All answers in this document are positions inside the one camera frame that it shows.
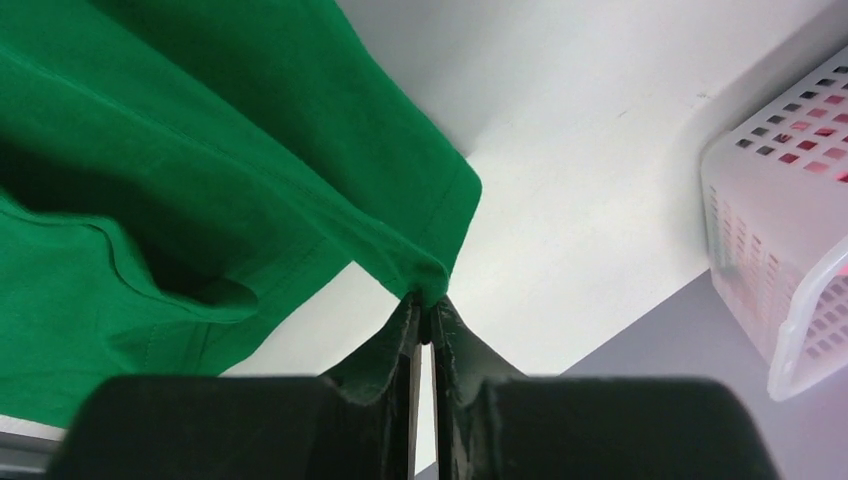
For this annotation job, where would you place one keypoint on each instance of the green t-shirt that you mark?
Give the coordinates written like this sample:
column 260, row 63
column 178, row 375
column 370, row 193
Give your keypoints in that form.
column 177, row 177

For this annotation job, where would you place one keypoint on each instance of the aluminium front frame rail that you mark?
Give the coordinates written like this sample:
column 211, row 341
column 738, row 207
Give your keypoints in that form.
column 24, row 457

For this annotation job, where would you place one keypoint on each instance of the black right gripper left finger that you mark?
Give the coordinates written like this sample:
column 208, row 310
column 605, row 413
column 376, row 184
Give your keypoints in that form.
column 354, row 421

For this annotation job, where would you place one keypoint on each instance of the pink t-shirt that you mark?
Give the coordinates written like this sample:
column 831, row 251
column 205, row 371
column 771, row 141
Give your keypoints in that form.
column 775, row 192

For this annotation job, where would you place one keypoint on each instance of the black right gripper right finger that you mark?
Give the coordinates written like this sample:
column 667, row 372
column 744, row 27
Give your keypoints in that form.
column 494, row 422

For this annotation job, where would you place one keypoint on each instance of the white plastic laundry basket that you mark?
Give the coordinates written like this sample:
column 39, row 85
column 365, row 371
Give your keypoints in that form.
column 814, row 346

